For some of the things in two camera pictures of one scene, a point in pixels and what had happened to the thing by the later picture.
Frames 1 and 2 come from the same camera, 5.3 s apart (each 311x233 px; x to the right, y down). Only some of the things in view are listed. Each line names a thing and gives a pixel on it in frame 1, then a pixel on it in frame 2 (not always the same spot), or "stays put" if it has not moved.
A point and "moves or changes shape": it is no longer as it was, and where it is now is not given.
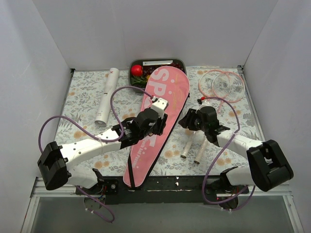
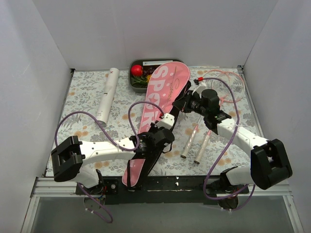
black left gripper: (159, 124) -> (156, 127)
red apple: (136, 70) stays put
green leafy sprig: (139, 80) stays put
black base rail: (168, 190) stays put
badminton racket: (213, 84) stays put
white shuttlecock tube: (102, 117) stays put
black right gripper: (190, 119) -> (184, 104)
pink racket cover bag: (172, 84) moves or changes shape
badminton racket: (228, 87) stays put
